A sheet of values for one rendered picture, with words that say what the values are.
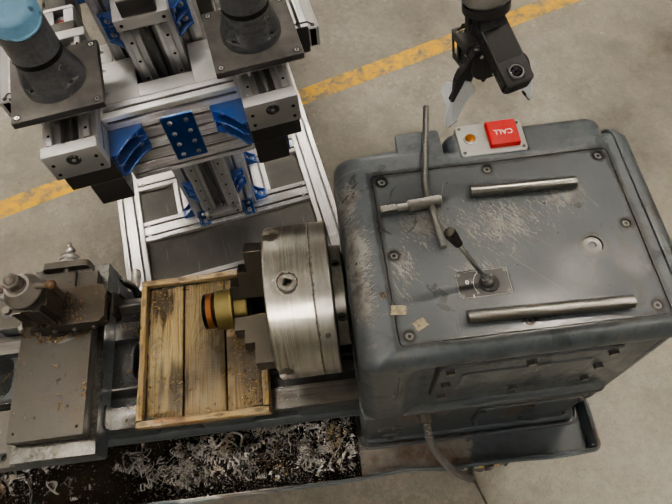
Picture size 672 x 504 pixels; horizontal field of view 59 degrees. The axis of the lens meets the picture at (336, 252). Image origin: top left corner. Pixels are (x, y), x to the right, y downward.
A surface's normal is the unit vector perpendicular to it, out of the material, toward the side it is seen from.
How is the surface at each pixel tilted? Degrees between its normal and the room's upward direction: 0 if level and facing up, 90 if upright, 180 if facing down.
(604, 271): 0
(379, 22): 0
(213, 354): 0
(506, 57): 18
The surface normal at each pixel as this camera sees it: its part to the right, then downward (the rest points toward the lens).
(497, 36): -0.03, -0.17
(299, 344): 0.06, 0.44
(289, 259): -0.07, -0.55
